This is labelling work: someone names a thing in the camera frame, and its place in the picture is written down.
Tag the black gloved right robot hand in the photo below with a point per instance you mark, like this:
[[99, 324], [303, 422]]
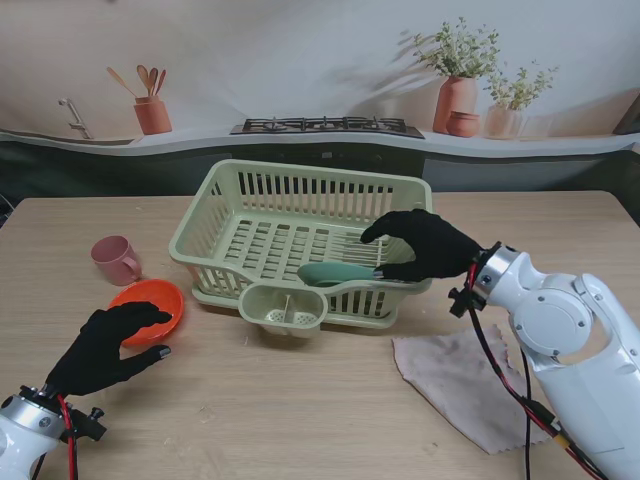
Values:
[[440, 250]]

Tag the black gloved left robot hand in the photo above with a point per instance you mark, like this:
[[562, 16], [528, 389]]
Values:
[[90, 357]]

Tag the orange plastic bowl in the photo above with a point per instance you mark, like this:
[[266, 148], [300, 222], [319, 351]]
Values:
[[150, 295]]

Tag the pink plastic mug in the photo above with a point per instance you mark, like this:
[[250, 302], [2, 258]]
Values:
[[112, 265]]

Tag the teal plastic plate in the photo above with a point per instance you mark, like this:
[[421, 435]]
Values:
[[335, 272]]

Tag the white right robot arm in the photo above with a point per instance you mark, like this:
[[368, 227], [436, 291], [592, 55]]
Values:
[[560, 320]]

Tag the grey kitchen countertop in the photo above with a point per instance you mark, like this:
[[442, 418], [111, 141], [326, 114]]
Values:
[[500, 145]]

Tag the small round terracotta pot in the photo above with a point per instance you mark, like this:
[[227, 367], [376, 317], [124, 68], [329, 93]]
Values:
[[462, 125]]

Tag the beige wiping cloth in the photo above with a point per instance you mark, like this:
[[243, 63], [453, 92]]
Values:
[[450, 380]]

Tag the plant in pale pot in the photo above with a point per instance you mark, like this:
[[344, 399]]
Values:
[[502, 122]]

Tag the plant in tall terracotta vase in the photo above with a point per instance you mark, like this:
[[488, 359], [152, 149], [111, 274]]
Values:
[[455, 100]]

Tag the clear glass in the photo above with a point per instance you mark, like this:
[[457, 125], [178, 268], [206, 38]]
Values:
[[536, 127]]

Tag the black gas stove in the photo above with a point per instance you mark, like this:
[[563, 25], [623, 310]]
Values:
[[325, 125]]

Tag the pale green plastic dish rack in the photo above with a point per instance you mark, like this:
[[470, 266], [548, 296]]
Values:
[[200, 220]]

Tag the pale green cutlery holder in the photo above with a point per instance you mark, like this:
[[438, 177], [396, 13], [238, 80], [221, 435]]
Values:
[[257, 302]]

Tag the metal faucet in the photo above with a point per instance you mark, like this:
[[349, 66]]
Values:
[[75, 115]]

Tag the terracotta utensil pot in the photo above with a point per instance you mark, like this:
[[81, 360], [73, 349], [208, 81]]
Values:
[[152, 117]]

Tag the wooden spatula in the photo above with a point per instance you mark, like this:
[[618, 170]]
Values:
[[120, 80]]

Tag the wooden spoon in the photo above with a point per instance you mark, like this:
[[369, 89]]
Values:
[[161, 79], [143, 75], [153, 77]]

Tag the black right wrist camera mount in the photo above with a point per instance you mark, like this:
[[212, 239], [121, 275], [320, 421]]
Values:
[[462, 302]]

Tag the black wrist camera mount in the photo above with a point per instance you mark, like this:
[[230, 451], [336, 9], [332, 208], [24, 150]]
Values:
[[90, 427], [462, 302]]

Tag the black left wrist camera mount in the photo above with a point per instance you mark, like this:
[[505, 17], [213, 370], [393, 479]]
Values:
[[90, 427]]

